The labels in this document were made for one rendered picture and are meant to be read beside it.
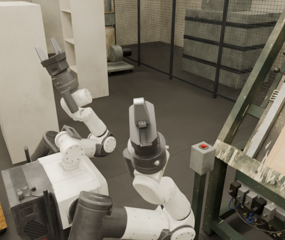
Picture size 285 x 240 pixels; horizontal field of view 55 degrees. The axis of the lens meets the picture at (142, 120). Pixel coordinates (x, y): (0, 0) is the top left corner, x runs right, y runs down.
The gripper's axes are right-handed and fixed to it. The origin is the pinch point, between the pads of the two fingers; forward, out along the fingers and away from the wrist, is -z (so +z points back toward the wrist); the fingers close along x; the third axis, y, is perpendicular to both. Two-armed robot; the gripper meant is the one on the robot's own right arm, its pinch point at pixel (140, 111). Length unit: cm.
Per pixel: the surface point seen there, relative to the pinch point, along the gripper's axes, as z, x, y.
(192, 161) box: 126, 66, 25
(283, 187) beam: 117, 35, 73
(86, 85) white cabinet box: 282, 351, -117
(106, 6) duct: 257, 593, -81
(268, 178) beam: 119, 43, 67
